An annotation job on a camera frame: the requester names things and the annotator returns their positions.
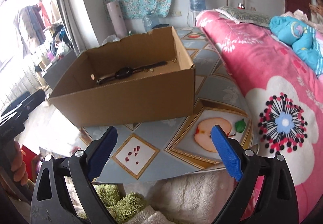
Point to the person with black hair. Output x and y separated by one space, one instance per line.
316 12

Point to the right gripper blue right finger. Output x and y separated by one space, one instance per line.
277 200

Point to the grey lace pillow cover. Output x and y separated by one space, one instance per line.
244 16

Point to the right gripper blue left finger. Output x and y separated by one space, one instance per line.
51 202

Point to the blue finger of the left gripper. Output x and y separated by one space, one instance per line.
16 102
24 108

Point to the black wrist watch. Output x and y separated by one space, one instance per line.
126 72

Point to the clear empty water bottle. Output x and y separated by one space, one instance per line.
150 20

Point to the left hand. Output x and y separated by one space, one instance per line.
18 166

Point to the white plastic bag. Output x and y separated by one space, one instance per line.
111 39

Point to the pink rolled mat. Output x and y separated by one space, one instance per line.
115 13

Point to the grey curtain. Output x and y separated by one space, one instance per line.
68 19

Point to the green fuzzy sleeve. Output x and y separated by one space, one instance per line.
121 207

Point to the hanging clothes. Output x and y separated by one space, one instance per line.
30 29

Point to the blue folded quilt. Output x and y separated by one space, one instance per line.
305 40

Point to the red gift bag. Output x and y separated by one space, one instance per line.
28 157

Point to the fruit print tablecloth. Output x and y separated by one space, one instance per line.
165 149

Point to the pink floral blanket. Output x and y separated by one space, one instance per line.
283 95

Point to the brown cardboard box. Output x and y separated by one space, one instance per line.
167 92

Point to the grey cabinet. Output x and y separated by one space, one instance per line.
54 72

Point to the white water dispenser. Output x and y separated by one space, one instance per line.
192 18

